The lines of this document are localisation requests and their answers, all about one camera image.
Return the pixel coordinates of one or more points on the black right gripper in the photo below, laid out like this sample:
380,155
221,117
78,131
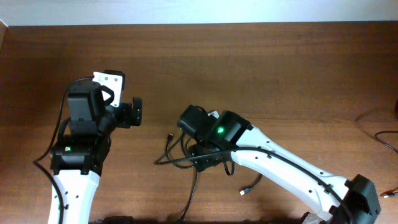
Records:
204,161

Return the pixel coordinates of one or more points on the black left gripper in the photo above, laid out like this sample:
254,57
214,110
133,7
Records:
135,111

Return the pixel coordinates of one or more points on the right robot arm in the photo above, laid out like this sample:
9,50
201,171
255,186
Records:
229,137

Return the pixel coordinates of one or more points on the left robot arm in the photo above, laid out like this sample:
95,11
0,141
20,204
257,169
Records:
83,142

